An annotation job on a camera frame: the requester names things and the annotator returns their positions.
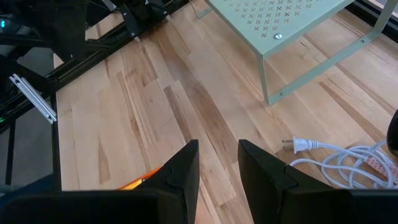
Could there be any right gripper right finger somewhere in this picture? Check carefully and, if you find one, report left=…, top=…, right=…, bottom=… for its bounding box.
left=238, top=139, right=398, bottom=224

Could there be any silver metal bracket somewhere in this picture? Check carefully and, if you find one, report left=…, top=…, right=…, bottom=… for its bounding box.
left=9, top=73, right=58, bottom=124

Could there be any green perforated metal shelf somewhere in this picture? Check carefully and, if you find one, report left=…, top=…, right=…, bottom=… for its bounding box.
left=197, top=0, right=398, bottom=106

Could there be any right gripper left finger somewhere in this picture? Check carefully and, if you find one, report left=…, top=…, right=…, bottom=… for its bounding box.
left=0, top=139, right=200, bottom=224

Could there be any orange plastic basket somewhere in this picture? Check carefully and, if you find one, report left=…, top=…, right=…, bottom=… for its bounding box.
left=116, top=166, right=163, bottom=191

